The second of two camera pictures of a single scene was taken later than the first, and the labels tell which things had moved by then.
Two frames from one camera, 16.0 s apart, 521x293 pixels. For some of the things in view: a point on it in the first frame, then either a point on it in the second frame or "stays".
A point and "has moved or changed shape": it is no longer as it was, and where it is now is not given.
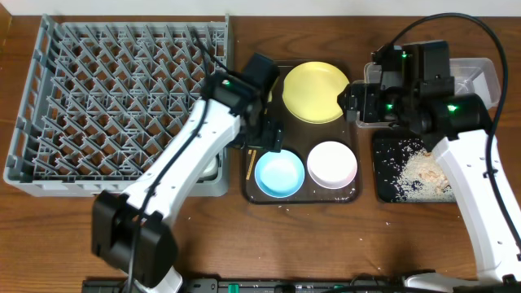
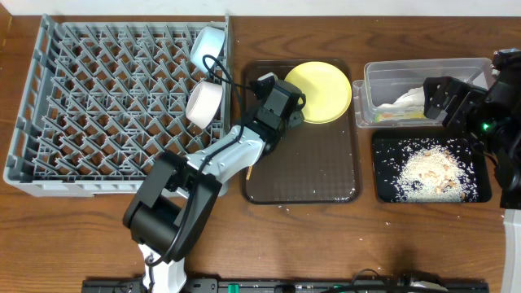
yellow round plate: x=310 y=92 stays
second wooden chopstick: x=252 y=158 stays
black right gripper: x=368 y=93 to x=469 y=98
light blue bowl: x=279 y=174 to x=209 y=41
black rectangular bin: x=407 y=170 stays
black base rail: x=256 y=286 stays
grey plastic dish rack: x=99 y=97 stays
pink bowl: x=331 y=164 has moved or changed shape
